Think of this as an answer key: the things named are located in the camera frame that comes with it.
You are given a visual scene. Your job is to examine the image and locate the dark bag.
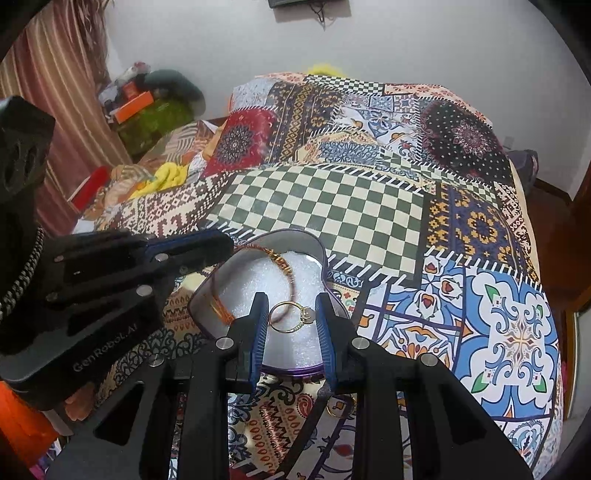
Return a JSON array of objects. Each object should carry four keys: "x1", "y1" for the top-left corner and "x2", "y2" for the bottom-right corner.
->
[{"x1": 510, "y1": 148, "x2": 541, "y2": 190}]

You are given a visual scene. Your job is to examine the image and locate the black and white braided cable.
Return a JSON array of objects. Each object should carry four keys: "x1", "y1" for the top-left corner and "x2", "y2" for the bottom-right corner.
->
[{"x1": 0, "y1": 225, "x2": 45, "y2": 324}]

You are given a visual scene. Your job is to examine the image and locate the patchwork printed blanket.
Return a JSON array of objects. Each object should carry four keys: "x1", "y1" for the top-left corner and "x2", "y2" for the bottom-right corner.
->
[{"x1": 69, "y1": 69, "x2": 567, "y2": 480}]

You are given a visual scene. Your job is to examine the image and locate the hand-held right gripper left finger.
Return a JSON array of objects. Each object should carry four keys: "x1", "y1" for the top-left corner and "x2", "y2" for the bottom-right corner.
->
[{"x1": 46, "y1": 292, "x2": 271, "y2": 480}]

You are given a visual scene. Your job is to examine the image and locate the green bag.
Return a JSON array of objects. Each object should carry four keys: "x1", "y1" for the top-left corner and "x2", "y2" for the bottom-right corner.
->
[{"x1": 117, "y1": 99, "x2": 195, "y2": 156}]

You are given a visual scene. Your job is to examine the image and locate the orange patterned bedsheet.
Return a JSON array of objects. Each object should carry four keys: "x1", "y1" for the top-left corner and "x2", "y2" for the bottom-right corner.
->
[{"x1": 74, "y1": 119, "x2": 232, "y2": 232}]

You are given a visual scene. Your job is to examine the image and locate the yellow cloth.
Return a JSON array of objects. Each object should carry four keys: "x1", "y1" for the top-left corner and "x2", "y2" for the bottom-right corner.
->
[{"x1": 128, "y1": 161, "x2": 191, "y2": 200}]

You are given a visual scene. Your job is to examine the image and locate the orange box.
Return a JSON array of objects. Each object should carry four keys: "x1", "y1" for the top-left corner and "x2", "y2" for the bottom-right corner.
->
[{"x1": 113, "y1": 91, "x2": 156, "y2": 124}]

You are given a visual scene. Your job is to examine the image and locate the black hanging cables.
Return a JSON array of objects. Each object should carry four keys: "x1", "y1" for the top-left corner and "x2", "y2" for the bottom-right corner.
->
[{"x1": 308, "y1": 0, "x2": 334, "y2": 29}]

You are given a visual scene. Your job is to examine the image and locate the dark green cushion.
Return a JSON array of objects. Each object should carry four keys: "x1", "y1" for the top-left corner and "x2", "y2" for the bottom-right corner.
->
[{"x1": 143, "y1": 69, "x2": 206, "y2": 117}]

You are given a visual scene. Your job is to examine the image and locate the orange plastic item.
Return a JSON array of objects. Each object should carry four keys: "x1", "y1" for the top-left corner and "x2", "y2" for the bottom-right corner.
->
[{"x1": 0, "y1": 381, "x2": 59, "y2": 468}]

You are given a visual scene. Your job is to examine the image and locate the striped brown curtain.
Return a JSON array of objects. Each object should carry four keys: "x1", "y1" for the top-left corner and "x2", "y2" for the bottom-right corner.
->
[{"x1": 0, "y1": 0, "x2": 136, "y2": 224}]

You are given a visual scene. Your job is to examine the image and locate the yellow fluffy item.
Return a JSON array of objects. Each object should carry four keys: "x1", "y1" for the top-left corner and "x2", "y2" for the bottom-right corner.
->
[{"x1": 307, "y1": 62, "x2": 345, "y2": 77}]

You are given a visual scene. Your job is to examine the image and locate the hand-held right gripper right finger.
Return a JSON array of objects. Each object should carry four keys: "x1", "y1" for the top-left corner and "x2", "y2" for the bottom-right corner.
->
[{"x1": 277, "y1": 292, "x2": 534, "y2": 480}]

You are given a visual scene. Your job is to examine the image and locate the red flat case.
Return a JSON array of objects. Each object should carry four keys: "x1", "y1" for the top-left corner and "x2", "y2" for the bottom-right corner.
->
[{"x1": 71, "y1": 166, "x2": 112, "y2": 209}]

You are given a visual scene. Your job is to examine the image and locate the plain gold ring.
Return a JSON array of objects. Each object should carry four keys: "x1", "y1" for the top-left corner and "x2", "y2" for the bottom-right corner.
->
[{"x1": 325, "y1": 394, "x2": 357, "y2": 419}]

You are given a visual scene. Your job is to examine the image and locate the purple heart-shaped jewelry box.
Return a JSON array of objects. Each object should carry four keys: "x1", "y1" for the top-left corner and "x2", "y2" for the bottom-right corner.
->
[{"x1": 187, "y1": 229, "x2": 354, "y2": 382}]

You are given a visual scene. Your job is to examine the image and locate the gold ring with gem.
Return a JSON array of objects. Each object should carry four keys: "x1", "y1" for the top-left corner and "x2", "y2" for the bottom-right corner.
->
[{"x1": 269, "y1": 301, "x2": 317, "y2": 333}]

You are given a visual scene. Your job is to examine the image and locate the gold and red bracelet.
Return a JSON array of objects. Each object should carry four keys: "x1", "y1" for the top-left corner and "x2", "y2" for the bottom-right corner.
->
[{"x1": 210, "y1": 244, "x2": 297, "y2": 325}]

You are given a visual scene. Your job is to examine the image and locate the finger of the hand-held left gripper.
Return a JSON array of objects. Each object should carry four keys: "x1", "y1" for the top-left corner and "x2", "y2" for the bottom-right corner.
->
[
  {"x1": 48, "y1": 229, "x2": 235, "y2": 274},
  {"x1": 45, "y1": 264, "x2": 192, "y2": 309}
]

